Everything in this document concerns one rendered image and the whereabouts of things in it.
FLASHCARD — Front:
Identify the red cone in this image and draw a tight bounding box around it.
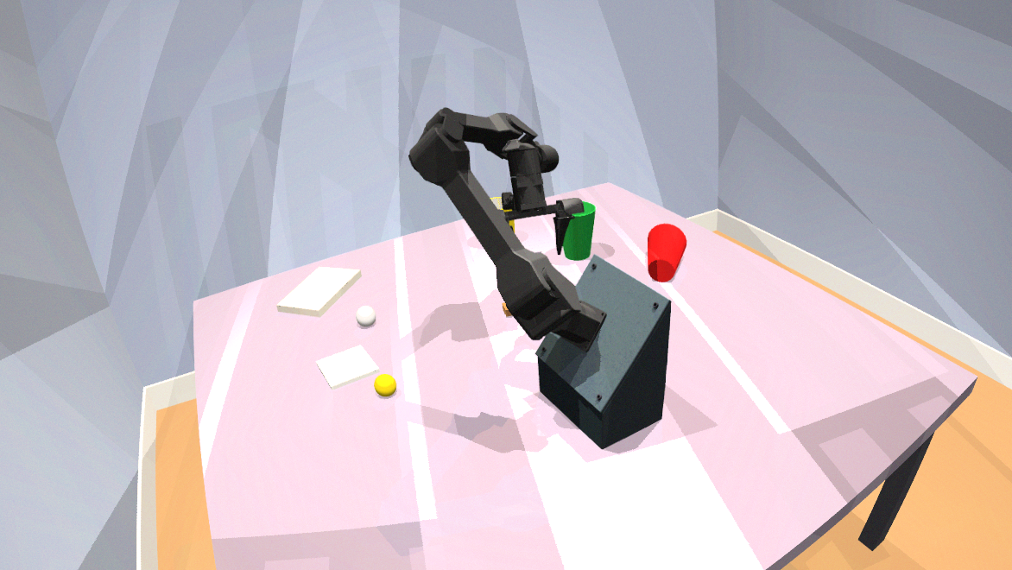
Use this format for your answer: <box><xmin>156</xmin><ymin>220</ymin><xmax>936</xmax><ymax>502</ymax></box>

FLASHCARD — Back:
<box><xmin>648</xmin><ymin>224</ymin><xmax>686</xmax><ymax>282</ymax></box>

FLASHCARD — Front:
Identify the green cup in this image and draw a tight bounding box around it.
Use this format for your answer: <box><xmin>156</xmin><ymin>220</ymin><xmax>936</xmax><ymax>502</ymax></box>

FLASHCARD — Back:
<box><xmin>562</xmin><ymin>201</ymin><xmax>596</xmax><ymax>261</ymax></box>

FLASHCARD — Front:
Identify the white ball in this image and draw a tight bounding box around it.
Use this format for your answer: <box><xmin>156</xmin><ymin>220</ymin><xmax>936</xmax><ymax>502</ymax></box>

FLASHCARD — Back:
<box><xmin>356</xmin><ymin>306</ymin><xmax>376</xmax><ymax>326</ymax></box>

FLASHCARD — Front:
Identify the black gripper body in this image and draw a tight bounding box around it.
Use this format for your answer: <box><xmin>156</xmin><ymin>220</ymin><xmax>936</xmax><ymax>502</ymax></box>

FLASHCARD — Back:
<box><xmin>498</xmin><ymin>174</ymin><xmax>585</xmax><ymax>224</ymax></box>

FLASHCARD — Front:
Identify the yellow cup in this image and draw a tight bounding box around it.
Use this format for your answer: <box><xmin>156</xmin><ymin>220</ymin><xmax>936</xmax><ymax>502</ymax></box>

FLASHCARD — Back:
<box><xmin>490</xmin><ymin>197</ymin><xmax>515</xmax><ymax>232</ymax></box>

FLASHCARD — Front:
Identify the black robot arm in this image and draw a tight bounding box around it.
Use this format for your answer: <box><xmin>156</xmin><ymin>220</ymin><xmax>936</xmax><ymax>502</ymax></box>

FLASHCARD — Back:
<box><xmin>408</xmin><ymin>107</ymin><xmax>607</xmax><ymax>352</ymax></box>

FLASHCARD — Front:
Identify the white flat square panel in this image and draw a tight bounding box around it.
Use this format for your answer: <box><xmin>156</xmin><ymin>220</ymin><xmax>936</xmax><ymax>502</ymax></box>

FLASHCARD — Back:
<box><xmin>316</xmin><ymin>345</ymin><xmax>380</xmax><ymax>390</ymax></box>

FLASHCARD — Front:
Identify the beige flat block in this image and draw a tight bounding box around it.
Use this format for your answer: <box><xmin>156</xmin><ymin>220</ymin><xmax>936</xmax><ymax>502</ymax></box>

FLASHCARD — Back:
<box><xmin>276</xmin><ymin>267</ymin><xmax>362</xmax><ymax>318</ymax></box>

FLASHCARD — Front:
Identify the yellow ball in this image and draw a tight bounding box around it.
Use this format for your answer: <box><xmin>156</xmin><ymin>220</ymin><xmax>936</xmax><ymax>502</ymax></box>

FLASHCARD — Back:
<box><xmin>374</xmin><ymin>374</ymin><xmax>397</xmax><ymax>396</ymax></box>

